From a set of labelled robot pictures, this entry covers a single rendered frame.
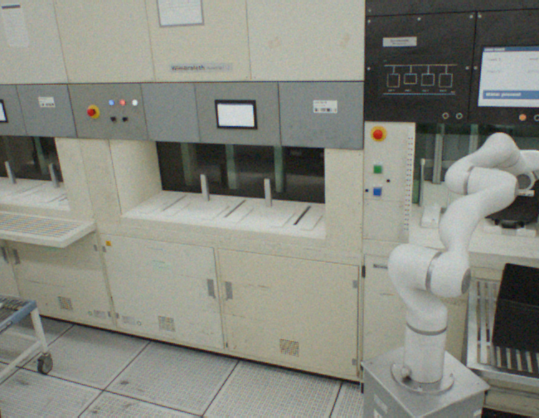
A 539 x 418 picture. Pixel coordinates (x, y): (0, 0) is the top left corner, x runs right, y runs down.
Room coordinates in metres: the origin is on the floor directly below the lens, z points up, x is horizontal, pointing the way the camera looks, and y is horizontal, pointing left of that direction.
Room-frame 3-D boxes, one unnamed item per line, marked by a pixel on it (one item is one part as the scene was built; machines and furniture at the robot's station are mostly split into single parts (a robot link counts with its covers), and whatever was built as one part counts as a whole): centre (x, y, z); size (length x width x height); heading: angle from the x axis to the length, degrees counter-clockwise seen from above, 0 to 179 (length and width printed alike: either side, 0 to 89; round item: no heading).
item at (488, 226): (2.05, -1.07, 0.89); 0.22 x 0.21 x 0.04; 158
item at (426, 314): (1.26, -0.42, 1.07); 0.19 x 0.12 x 0.24; 47
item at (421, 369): (1.24, -0.44, 0.85); 0.19 x 0.19 x 0.18
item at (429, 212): (2.15, -0.82, 0.89); 0.22 x 0.21 x 0.04; 158
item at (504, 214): (2.05, -1.07, 1.06); 0.24 x 0.20 x 0.32; 68
